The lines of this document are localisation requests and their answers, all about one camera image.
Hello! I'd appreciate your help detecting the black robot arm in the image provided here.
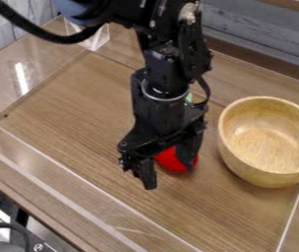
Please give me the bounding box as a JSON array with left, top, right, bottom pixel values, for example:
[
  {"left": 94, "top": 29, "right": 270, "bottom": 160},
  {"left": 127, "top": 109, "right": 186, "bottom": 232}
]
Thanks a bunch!
[{"left": 52, "top": 0, "right": 213, "bottom": 190}]

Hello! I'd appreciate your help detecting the clear acrylic tray wall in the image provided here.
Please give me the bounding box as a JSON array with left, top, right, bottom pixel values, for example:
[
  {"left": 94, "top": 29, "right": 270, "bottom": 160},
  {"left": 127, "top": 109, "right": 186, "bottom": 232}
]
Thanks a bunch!
[{"left": 0, "top": 127, "right": 201, "bottom": 252}]

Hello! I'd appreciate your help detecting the black metal table frame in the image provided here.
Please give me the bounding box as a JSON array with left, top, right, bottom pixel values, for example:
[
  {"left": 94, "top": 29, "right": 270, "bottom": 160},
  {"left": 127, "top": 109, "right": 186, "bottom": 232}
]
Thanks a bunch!
[{"left": 10, "top": 205, "right": 71, "bottom": 252}]

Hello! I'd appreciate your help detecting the wooden bowl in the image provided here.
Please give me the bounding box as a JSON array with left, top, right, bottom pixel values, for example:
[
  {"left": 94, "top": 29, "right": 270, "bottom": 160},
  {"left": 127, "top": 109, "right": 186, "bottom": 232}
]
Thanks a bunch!
[{"left": 218, "top": 96, "right": 299, "bottom": 188}]

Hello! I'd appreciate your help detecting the clear acrylic corner bracket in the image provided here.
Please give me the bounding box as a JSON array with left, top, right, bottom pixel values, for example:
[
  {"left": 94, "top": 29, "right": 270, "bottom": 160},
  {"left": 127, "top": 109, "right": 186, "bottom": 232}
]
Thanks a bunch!
[{"left": 65, "top": 20, "right": 111, "bottom": 51}]

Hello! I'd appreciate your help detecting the red plush strawberry toy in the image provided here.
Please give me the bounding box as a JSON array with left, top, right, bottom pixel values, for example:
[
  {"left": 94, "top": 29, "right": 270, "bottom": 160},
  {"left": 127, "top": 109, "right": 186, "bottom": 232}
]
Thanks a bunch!
[{"left": 155, "top": 147, "right": 200, "bottom": 173}]

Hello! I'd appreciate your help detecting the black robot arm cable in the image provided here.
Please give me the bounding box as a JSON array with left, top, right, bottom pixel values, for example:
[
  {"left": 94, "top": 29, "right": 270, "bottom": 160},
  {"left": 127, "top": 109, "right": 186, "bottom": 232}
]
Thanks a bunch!
[{"left": 0, "top": 0, "right": 111, "bottom": 45}]

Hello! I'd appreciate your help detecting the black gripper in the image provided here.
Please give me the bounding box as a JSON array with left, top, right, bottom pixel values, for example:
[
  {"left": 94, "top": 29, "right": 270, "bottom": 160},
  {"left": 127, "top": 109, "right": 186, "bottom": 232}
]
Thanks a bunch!
[{"left": 118, "top": 70, "right": 210, "bottom": 190}]

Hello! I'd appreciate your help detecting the green rectangular block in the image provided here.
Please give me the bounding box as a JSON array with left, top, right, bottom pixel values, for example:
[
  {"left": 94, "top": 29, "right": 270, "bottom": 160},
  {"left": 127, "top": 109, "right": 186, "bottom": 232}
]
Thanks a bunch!
[{"left": 186, "top": 93, "right": 193, "bottom": 104}]

